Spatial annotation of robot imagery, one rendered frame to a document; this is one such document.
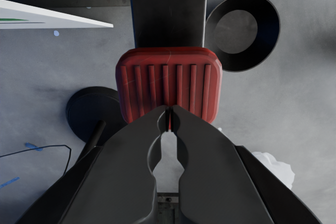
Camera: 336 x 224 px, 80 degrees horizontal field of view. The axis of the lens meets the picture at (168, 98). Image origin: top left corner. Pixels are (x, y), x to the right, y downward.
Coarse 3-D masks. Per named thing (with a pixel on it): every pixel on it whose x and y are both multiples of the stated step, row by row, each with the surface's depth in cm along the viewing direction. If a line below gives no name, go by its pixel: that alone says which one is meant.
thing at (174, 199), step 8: (160, 192) 134; (168, 192) 134; (160, 200) 134; (168, 200) 132; (176, 200) 134; (160, 208) 131; (168, 208) 131; (176, 208) 131; (160, 216) 127; (168, 216) 127; (176, 216) 126
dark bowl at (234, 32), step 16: (224, 0) 73; (240, 0) 75; (256, 0) 74; (208, 16) 75; (224, 16) 82; (240, 16) 82; (256, 16) 81; (272, 16) 77; (208, 32) 81; (224, 32) 85; (240, 32) 85; (256, 32) 84; (272, 32) 80; (208, 48) 84; (224, 48) 88; (240, 48) 88; (256, 48) 85; (272, 48) 81; (224, 64) 86; (240, 64) 87; (256, 64) 84
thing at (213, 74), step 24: (144, 48) 13; (168, 48) 13; (192, 48) 13; (120, 72) 13; (144, 72) 13; (168, 72) 13; (192, 72) 13; (216, 72) 13; (120, 96) 14; (144, 96) 14; (168, 96) 14; (192, 96) 13; (216, 96) 13
